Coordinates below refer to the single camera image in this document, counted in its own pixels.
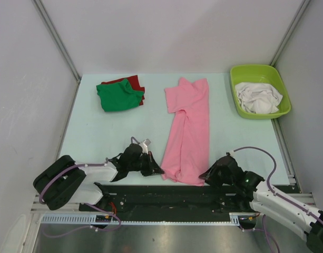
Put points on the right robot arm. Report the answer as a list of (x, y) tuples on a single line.
[(302, 219)]

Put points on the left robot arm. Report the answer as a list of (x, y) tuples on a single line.
[(66, 181)]

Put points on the right aluminium frame post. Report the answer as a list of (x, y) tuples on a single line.
[(288, 35)]

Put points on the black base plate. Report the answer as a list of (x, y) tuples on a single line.
[(166, 201)]

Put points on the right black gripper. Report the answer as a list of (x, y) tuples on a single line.
[(209, 177)]

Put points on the white t shirt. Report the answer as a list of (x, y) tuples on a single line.
[(258, 98)]

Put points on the folded green t shirt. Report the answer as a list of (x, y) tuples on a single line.
[(119, 96)]

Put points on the folded red t shirt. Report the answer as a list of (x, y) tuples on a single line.
[(137, 84)]

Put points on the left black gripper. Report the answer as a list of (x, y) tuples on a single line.
[(152, 168)]

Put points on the slotted cable duct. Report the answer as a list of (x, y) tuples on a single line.
[(211, 219)]

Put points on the green plastic basin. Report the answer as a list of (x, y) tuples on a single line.
[(259, 73)]

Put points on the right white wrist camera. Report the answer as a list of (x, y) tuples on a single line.
[(230, 153)]

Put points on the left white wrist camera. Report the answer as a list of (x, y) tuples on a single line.
[(145, 145)]

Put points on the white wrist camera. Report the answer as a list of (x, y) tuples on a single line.
[(230, 153), (145, 145)]

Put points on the pink t shirt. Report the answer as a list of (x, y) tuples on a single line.
[(186, 156)]

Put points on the left aluminium frame post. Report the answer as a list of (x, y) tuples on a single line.
[(53, 32)]

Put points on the aluminium frame post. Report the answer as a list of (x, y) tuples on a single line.
[(53, 32), (288, 35)]

